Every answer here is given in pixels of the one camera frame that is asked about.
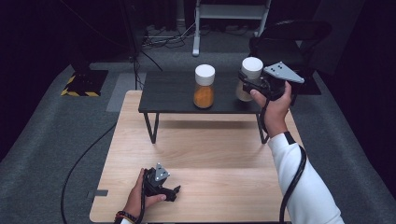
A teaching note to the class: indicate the person's right hand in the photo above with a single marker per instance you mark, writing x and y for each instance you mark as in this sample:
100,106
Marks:
277,113

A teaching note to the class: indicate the white metal stand frame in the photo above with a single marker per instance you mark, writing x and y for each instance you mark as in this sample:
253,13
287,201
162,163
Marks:
229,11

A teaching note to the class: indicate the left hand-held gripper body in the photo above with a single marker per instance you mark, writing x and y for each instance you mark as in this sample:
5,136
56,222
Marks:
154,183

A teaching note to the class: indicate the jar with orange powder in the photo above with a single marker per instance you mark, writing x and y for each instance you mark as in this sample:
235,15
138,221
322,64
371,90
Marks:
204,95

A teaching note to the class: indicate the black stand pole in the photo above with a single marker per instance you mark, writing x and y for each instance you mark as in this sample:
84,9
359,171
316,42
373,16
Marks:
134,28

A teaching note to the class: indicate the dark shelf with metal legs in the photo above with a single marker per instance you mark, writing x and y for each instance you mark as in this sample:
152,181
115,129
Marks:
174,93

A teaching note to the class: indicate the black folding chair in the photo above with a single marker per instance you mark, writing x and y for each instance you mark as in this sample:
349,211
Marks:
280,43

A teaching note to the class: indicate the person's left hand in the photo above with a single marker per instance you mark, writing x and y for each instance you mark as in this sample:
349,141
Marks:
137,199

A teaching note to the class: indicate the jar with pale powder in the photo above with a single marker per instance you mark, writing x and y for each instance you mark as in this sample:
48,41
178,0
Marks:
252,67

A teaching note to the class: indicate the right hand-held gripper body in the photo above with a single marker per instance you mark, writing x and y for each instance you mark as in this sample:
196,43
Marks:
277,77

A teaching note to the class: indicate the grey tape strip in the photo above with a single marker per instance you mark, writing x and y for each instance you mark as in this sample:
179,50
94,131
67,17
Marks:
99,193

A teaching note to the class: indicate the grey floor plate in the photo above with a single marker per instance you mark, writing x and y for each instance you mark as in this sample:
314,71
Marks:
123,93

